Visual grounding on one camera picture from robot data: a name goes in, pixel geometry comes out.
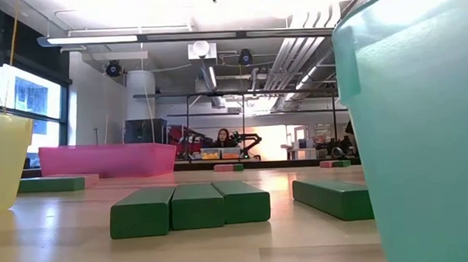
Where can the teal plastic bin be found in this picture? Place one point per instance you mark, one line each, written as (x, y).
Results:
(419, 137)

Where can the black background robot arm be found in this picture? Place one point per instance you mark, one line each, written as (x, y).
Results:
(252, 138)
(335, 145)

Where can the person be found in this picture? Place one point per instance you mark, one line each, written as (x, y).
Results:
(223, 138)

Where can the clear container orange contents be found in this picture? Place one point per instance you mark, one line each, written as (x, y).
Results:
(231, 153)

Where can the clear container yellow contents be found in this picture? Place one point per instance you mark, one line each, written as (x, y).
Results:
(211, 154)

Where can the red and black machine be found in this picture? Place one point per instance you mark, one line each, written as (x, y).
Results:
(186, 139)

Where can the black round ceiling speaker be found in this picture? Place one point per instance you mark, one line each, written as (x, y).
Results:
(245, 57)
(113, 68)

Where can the white square ceiling lamp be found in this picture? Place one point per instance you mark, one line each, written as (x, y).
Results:
(201, 50)

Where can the black equipment box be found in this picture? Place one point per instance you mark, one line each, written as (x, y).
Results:
(146, 131)

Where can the silver ventilation ducts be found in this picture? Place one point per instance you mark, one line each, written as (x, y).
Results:
(294, 59)

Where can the white cylindrical column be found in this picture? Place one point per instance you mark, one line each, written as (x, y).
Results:
(140, 96)

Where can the pink plastic bin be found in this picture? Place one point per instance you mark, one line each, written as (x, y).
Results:
(107, 161)

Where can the long ceiling light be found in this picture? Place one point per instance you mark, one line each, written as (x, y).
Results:
(93, 39)

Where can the black metal scaffold frame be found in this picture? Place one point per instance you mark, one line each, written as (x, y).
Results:
(224, 94)

